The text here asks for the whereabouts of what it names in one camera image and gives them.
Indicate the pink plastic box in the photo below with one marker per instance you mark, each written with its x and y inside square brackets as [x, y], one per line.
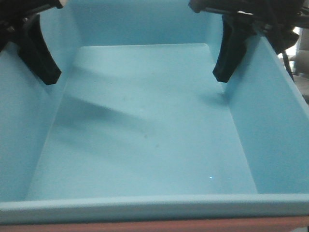
[262, 224]

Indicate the light blue plastic box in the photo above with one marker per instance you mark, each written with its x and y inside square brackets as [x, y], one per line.
[138, 128]

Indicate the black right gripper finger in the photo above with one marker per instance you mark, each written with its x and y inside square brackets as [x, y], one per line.
[236, 30]
[282, 37]

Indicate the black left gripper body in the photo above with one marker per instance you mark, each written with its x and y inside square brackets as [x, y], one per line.
[13, 13]

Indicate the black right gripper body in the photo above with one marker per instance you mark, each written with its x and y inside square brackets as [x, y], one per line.
[290, 13]

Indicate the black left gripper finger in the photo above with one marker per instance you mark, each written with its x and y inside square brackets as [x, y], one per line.
[35, 53]

